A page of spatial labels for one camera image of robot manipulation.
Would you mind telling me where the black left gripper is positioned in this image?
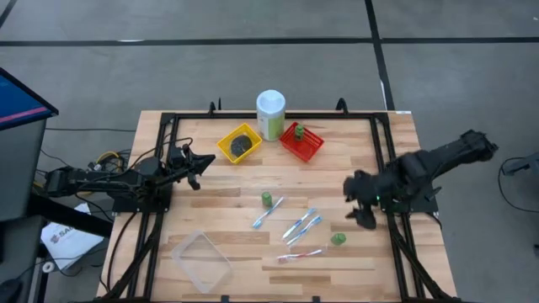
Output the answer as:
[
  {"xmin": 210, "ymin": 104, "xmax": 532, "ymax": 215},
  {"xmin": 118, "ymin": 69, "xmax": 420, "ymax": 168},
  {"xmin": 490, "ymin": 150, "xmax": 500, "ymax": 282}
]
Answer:
[{"xmin": 167, "ymin": 142, "xmax": 216, "ymax": 191}]

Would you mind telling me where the clear plastic container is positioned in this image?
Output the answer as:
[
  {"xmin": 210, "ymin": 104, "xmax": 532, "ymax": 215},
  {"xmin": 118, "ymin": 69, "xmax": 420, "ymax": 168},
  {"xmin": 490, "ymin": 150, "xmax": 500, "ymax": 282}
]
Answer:
[{"xmin": 170, "ymin": 229, "xmax": 233, "ymax": 295}]

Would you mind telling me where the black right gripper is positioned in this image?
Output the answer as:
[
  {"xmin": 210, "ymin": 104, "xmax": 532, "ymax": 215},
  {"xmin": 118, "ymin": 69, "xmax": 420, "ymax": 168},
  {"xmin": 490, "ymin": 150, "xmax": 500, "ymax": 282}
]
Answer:
[{"xmin": 343, "ymin": 169, "xmax": 382, "ymax": 231}]

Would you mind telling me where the black straight floor cable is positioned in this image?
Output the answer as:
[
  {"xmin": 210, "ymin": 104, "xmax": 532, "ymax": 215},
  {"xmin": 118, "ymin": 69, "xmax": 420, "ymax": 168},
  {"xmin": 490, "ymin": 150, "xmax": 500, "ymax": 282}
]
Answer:
[{"xmin": 45, "ymin": 127, "xmax": 136, "ymax": 133}]

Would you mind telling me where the red toothbrush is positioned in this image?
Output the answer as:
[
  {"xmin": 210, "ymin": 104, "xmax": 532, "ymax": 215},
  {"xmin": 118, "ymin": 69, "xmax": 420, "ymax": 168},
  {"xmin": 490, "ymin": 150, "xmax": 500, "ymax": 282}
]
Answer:
[{"xmin": 275, "ymin": 246, "xmax": 328, "ymax": 264}]

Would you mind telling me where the white green wipes canister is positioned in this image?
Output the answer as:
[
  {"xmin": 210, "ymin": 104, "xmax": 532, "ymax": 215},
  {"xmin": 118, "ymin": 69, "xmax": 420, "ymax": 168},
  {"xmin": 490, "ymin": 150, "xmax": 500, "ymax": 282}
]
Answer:
[{"xmin": 255, "ymin": 88, "xmax": 286, "ymax": 142}]

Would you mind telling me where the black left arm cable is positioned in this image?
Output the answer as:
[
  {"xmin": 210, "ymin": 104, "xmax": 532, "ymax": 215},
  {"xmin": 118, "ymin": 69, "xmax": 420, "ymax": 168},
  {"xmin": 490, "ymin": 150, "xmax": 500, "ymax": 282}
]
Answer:
[{"xmin": 128, "ymin": 136, "xmax": 195, "ymax": 169}]

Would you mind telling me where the yellow cable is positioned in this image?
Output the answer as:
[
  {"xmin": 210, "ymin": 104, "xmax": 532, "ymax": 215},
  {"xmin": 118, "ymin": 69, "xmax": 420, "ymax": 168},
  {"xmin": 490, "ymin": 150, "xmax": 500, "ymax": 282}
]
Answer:
[{"xmin": 33, "ymin": 150, "xmax": 123, "ymax": 197}]

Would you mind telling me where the yellow plastic basket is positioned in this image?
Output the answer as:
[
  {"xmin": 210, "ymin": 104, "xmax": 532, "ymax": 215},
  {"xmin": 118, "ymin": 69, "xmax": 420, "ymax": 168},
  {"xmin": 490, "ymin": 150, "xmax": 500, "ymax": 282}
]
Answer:
[{"xmin": 216, "ymin": 122, "xmax": 264, "ymax": 165}]

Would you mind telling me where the black desk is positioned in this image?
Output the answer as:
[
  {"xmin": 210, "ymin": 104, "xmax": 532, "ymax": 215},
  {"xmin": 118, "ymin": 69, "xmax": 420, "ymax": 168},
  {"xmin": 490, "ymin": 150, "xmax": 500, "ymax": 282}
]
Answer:
[{"xmin": 0, "ymin": 195, "xmax": 115, "ymax": 303}]

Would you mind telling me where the grey floor device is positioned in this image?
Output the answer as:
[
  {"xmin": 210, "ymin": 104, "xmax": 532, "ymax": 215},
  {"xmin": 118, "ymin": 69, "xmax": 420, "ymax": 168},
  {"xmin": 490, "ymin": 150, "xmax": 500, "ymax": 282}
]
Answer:
[{"xmin": 503, "ymin": 151, "xmax": 539, "ymax": 176}]

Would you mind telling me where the black aluminium table frame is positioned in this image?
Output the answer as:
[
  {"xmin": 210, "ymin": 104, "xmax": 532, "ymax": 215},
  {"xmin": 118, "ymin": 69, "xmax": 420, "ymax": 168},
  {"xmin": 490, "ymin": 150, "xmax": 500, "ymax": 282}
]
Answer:
[{"xmin": 99, "ymin": 109, "xmax": 464, "ymax": 303}]

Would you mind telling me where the black round bagged item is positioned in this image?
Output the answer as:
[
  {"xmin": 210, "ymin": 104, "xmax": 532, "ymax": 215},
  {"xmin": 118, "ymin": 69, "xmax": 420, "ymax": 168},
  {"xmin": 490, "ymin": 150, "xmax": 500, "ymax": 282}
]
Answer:
[{"xmin": 229, "ymin": 134, "xmax": 254, "ymax": 160}]

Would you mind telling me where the large computer monitor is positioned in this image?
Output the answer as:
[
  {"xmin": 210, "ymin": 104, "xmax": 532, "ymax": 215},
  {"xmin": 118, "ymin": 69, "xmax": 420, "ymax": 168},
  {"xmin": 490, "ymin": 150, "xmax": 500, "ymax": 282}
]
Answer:
[{"xmin": 0, "ymin": 66, "xmax": 59, "ymax": 222}]

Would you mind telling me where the white printed paper sheet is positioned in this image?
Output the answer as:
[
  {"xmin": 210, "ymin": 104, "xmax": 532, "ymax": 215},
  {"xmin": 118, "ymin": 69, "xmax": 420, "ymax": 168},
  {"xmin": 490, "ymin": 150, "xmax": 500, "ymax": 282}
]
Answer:
[{"xmin": 40, "ymin": 203, "xmax": 105, "ymax": 270}]

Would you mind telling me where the red plastic basket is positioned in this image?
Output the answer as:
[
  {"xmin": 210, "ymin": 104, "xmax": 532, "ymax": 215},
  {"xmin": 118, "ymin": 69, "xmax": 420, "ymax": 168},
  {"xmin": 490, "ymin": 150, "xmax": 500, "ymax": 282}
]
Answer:
[{"xmin": 279, "ymin": 121, "xmax": 326, "ymax": 163}]

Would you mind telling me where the black floor cable loop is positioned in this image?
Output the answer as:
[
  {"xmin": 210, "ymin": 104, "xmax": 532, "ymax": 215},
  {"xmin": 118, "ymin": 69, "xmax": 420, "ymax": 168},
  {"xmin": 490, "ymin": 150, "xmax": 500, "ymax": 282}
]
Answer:
[{"xmin": 498, "ymin": 157, "xmax": 539, "ymax": 214}]

